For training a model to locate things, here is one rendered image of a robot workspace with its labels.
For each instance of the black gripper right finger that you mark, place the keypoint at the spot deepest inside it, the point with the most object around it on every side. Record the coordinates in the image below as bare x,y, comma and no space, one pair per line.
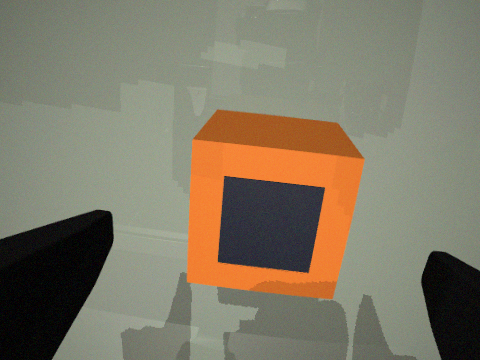
452,294

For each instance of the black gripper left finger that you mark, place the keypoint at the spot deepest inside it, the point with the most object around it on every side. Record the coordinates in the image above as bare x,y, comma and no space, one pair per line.
46,275

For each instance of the orange block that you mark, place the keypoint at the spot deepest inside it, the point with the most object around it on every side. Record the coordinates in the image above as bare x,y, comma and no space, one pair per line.
271,200

